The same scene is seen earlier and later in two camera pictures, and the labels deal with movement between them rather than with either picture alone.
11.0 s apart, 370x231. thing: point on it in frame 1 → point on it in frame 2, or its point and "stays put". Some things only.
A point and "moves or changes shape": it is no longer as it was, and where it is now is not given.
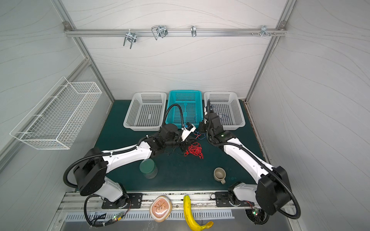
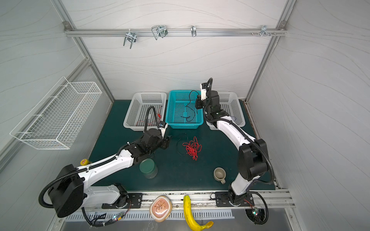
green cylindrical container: x=148 y=168 stays put
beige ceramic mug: x=219 y=174 stays put
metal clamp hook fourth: x=264 y=30 stays put
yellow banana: x=190 y=218 stays put
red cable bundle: x=195 y=148 moves or changes shape
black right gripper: x=209 y=118 → x=199 y=103
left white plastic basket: x=147 y=111 stays put
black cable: x=180 y=154 → x=190 y=107
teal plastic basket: x=191 y=103 stays put
